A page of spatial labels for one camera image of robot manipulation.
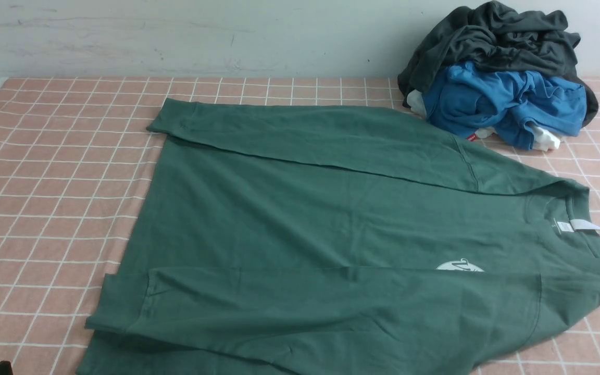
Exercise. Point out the green long-sleeve top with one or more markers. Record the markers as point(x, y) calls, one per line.
point(339, 240)

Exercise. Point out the blue crumpled garment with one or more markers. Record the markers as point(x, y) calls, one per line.
point(463, 99)

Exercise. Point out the pink checked table cloth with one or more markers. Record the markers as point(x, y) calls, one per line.
point(75, 163)

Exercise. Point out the dark grey crumpled garment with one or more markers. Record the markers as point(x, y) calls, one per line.
point(496, 38)

